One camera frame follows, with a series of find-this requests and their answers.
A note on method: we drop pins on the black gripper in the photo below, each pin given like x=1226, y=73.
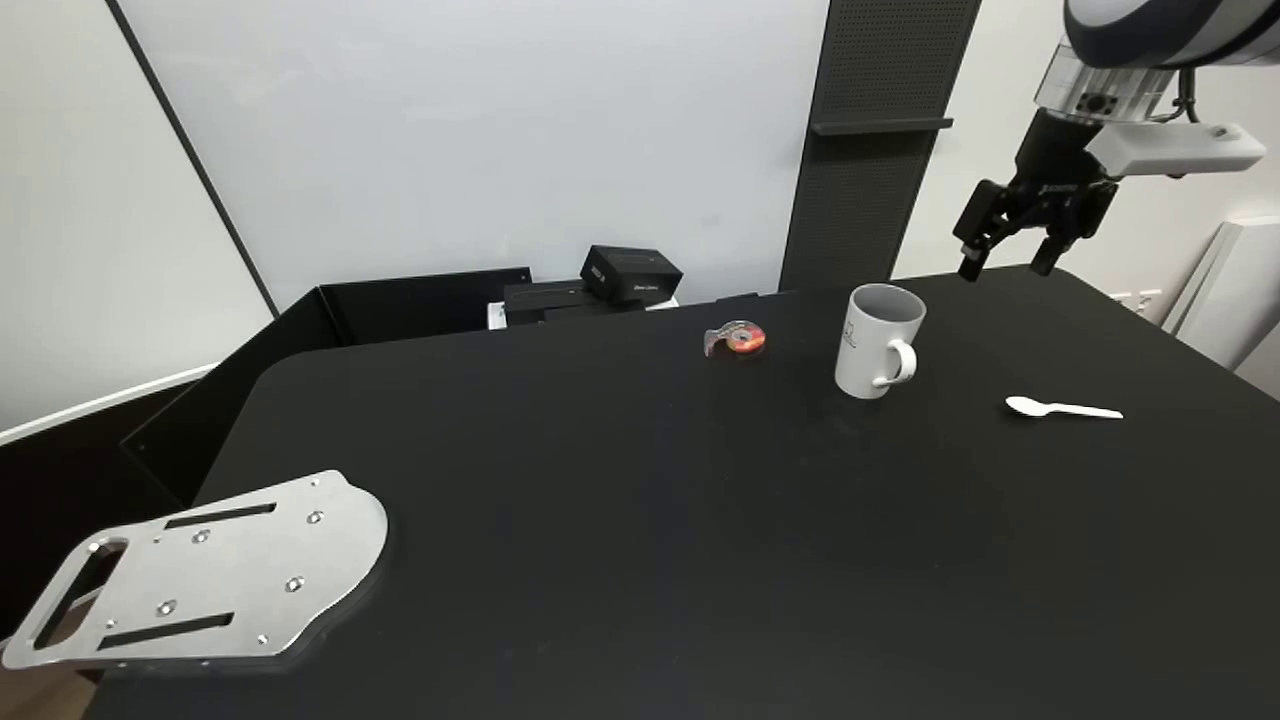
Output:
x=1064, y=162

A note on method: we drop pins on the white plastic spoon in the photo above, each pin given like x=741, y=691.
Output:
x=1038, y=407

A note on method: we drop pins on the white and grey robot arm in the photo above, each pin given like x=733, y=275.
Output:
x=1144, y=26

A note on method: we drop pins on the white ceramic mug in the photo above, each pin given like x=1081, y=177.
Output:
x=875, y=354

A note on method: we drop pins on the black vertical pillar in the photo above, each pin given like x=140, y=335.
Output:
x=867, y=134

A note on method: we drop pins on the black box with label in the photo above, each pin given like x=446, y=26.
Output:
x=630, y=275

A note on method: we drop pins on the silver metal mounting plate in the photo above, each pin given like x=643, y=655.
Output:
x=225, y=573

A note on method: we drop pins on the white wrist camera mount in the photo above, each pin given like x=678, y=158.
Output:
x=1184, y=145

